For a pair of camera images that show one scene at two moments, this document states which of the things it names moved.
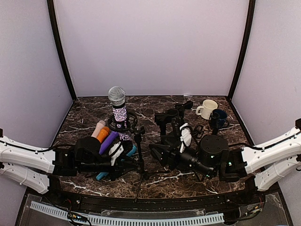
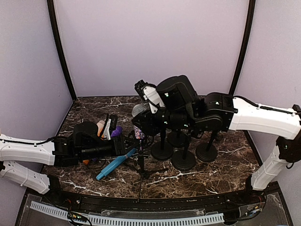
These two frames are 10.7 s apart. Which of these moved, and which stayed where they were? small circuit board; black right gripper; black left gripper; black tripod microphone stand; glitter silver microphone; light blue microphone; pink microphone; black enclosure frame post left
Moved: black right gripper; glitter silver microphone; black left gripper; black tripod microphone stand
Stayed: black enclosure frame post left; small circuit board; light blue microphone; pink microphone
